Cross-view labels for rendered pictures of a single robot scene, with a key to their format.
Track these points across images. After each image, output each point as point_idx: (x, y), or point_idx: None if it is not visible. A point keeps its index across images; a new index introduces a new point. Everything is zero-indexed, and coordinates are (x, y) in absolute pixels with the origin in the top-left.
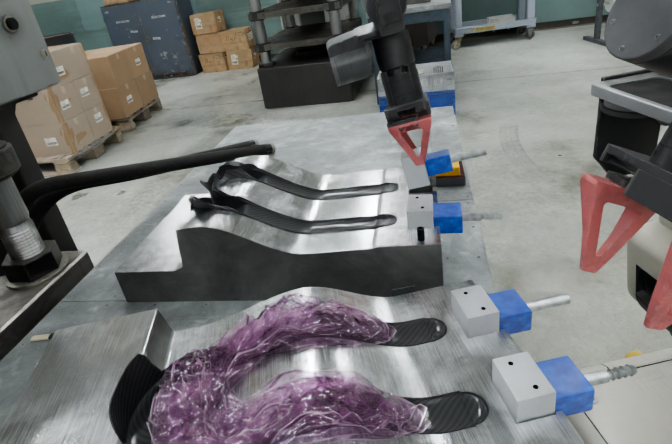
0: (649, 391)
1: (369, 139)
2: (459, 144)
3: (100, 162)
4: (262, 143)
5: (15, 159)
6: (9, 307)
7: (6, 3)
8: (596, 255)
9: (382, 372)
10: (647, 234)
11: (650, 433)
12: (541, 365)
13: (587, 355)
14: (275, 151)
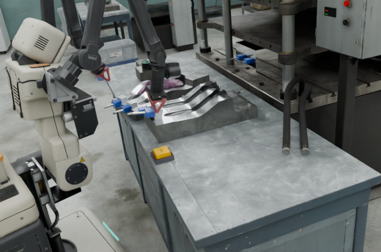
0: None
1: (231, 178)
2: (165, 184)
3: None
4: (310, 160)
5: (282, 60)
6: (272, 93)
7: (350, 13)
8: (108, 78)
9: (145, 93)
10: (85, 150)
11: (89, 251)
12: (119, 101)
13: None
14: (286, 155)
